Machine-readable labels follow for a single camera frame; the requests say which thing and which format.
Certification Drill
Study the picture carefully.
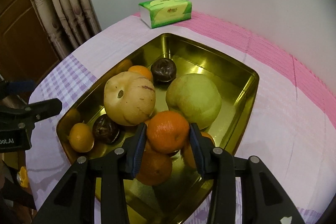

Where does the pink purple checked tablecloth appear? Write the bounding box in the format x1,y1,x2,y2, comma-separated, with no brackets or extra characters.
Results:
30,12,335,223

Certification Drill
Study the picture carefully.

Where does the green tissue pack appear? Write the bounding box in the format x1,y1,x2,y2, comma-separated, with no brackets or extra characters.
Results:
138,0,193,29

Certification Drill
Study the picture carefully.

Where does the dark passion fruit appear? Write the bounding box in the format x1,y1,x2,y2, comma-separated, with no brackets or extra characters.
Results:
150,58,177,83
92,114,120,144

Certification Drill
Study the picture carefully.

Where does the pale yellow apple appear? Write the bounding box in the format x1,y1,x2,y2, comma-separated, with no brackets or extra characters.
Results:
104,71,156,126

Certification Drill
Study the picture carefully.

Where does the orange mandarin top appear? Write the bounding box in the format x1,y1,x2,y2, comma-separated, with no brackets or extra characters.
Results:
146,110,190,154

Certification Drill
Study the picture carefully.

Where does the orange mandarin front lone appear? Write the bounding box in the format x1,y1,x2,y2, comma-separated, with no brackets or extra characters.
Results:
69,123,95,153

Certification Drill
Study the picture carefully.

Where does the orange mandarin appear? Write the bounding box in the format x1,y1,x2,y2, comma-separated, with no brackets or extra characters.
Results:
182,131,216,169
144,119,153,151
135,150,173,186
146,110,190,154

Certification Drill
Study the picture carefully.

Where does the large green pear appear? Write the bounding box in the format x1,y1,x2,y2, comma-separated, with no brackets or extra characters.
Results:
166,73,222,129

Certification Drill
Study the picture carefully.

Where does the yellow-orange mandarin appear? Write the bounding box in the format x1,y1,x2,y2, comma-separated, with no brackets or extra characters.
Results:
128,65,153,82

